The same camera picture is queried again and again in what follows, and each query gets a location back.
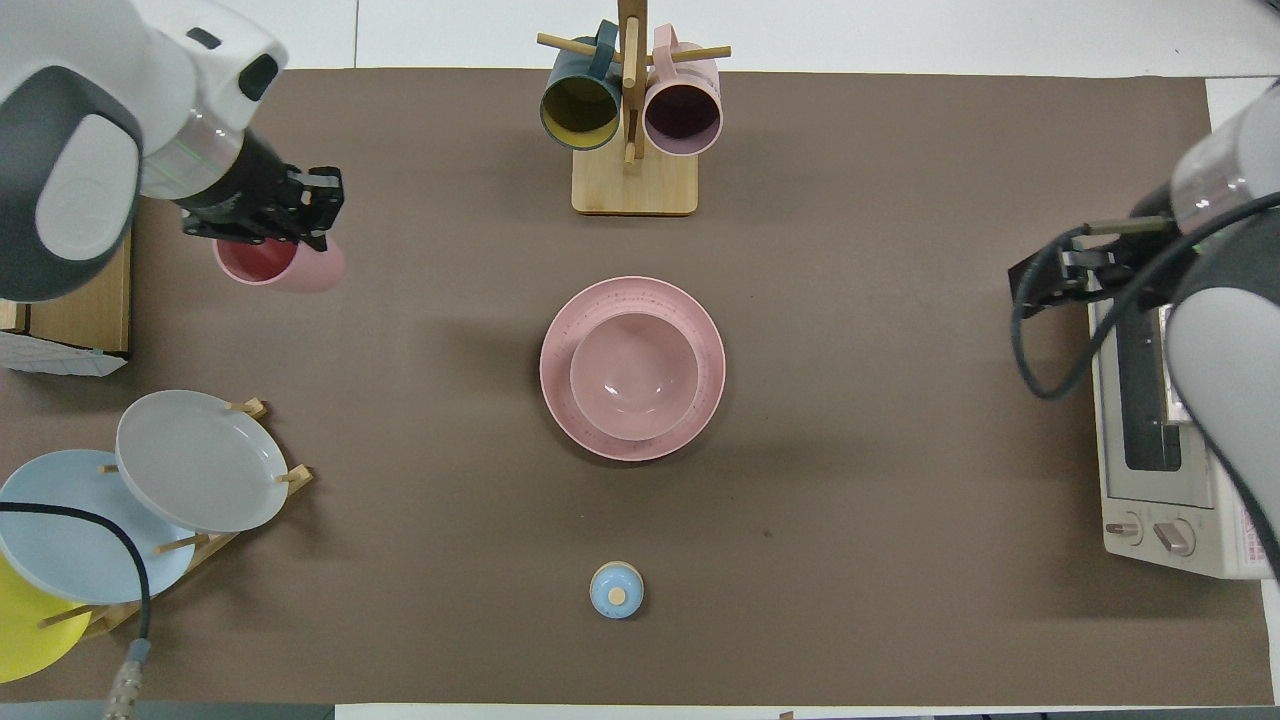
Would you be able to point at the beige toaster oven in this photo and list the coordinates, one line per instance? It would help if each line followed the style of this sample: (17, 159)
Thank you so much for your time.
(1140, 500)

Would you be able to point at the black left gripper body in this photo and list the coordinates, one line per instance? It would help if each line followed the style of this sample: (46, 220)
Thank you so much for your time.
(250, 200)

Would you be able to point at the grey plate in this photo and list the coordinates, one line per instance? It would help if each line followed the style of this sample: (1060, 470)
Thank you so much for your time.
(200, 460)

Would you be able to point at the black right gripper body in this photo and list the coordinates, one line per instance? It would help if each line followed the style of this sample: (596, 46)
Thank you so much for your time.
(1120, 265)

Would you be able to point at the dark teal mug yellow inside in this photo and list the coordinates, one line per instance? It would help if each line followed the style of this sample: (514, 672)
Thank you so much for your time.
(580, 110)

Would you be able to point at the pink speckled plate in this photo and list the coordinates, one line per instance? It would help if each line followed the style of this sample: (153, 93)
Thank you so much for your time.
(700, 330)

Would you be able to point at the light blue plate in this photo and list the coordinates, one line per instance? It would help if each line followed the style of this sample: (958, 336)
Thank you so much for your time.
(70, 560)

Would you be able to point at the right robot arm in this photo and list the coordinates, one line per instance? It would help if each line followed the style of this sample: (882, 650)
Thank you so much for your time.
(1225, 330)

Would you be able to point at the brown table mat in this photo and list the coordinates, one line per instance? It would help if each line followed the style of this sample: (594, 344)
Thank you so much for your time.
(850, 200)

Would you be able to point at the yellow plate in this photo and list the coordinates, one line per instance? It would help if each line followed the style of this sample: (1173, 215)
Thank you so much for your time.
(25, 640)

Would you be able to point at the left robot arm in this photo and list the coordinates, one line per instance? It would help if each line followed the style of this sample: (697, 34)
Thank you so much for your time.
(90, 100)

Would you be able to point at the wooden mug tree stand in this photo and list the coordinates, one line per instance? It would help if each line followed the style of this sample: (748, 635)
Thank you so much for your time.
(635, 190)

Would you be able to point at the pink tumbler cup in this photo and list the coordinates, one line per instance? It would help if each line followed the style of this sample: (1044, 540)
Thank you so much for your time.
(320, 272)

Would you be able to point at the small blue lid wooden knob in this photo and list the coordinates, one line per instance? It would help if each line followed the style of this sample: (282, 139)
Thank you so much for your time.
(616, 592)

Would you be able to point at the pink mug dark inside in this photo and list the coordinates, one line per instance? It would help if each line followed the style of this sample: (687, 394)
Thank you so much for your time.
(683, 115)

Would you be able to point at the wooden plate rack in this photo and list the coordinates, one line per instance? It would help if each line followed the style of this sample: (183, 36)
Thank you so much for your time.
(112, 620)

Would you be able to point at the pink bowl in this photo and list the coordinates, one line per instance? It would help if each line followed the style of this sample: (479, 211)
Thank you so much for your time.
(634, 375)

